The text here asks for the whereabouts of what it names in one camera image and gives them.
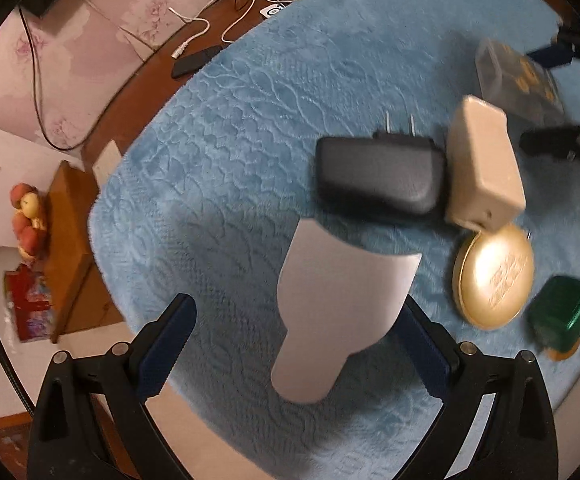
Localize black tv cable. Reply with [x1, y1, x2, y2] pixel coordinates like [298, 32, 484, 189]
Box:
[17, 5, 120, 153]

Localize wooden tv bench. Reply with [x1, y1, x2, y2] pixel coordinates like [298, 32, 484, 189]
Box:
[81, 0, 266, 171]

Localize fruit pile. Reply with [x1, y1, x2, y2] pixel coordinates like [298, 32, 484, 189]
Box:
[10, 183, 48, 266]

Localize gold round tin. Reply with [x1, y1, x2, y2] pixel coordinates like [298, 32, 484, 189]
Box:
[453, 223, 534, 330]

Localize red tissue box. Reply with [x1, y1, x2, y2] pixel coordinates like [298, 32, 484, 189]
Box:
[3, 263, 54, 342]

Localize black remote control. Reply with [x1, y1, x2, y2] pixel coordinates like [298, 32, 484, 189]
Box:
[171, 46, 223, 79]

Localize green gold perfume bottle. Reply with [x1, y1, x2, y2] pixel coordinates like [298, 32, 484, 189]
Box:
[528, 275, 580, 362]

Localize clear box yellow pieces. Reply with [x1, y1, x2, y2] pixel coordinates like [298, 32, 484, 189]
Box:
[476, 38, 564, 127]

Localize wooden side cabinet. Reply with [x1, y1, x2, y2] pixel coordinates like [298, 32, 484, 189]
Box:
[43, 162, 122, 342]

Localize white bottle-shaped plastic piece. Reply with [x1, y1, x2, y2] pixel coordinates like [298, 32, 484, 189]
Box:
[270, 219, 422, 404]

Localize black power adapter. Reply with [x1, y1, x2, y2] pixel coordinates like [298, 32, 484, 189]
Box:
[315, 124, 447, 223]

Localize beige rectangular box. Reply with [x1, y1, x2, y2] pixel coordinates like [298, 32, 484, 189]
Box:
[445, 96, 526, 232]

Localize white charging cable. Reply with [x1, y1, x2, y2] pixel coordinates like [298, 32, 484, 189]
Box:
[168, 6, 212, 60]

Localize blue fluffy table cloth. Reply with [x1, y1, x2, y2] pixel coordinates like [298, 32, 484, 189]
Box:
[89, 0, 561, 479]

